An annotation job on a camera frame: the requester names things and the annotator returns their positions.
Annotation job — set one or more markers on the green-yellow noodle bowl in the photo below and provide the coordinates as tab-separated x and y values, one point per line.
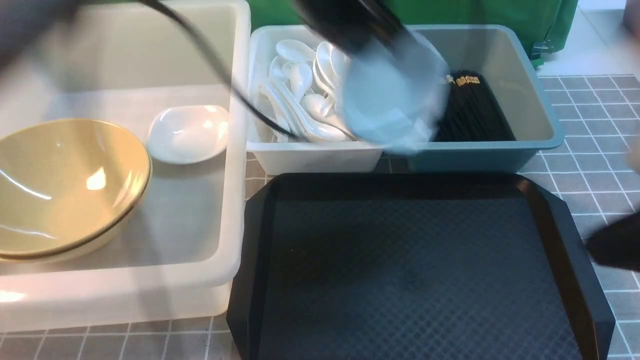
65	181

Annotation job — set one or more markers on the white square side dish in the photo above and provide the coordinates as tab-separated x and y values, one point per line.
393	95

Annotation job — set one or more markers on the grey grid table mat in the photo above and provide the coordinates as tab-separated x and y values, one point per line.
599	115

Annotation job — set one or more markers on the white square dish in tub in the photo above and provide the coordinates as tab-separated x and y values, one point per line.
188	134

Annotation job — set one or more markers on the yellow noodle bowl in tub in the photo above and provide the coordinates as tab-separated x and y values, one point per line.
85	247

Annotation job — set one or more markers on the pile of white spoons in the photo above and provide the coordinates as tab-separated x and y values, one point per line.
302	113

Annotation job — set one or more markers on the large white plastic tub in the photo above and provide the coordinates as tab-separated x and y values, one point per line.
177	256

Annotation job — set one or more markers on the black serving tray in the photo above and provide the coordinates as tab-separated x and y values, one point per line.
381	266

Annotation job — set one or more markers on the bundle of black chopsticks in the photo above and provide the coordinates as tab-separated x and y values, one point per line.
472	112

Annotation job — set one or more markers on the green cloth backdrop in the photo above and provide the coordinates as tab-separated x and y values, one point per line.
542	26

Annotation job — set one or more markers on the white spoon bin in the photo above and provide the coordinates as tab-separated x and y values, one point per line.
292	157

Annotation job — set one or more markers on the blue chopstick bin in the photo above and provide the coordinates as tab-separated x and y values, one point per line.
496	53

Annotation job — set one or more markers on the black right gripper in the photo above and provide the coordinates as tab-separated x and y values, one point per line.
617	245

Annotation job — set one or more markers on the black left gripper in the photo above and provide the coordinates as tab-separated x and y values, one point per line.
351	24

